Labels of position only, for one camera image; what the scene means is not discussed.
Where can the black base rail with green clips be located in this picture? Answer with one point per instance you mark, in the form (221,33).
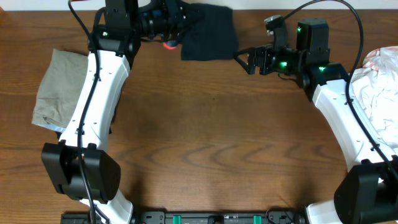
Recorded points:
(278,216)

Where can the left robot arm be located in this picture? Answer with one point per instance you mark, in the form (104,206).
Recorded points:
(79,165)

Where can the black cloth under bag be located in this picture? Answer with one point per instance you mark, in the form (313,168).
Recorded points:
(59,133)

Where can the black leggings with red waistband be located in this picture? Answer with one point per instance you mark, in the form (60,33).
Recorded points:
(211,35)

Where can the olive green fabric bag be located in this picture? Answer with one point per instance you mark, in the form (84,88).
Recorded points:
(59,90)

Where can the white crumpled garment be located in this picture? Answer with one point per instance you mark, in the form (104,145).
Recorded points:
(375,86)

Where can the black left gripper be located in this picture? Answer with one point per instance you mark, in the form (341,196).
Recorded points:
(168,12)

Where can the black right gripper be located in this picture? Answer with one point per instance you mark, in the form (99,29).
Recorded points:
(265,51)

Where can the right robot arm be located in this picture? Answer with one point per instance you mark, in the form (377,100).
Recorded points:
(368,194)

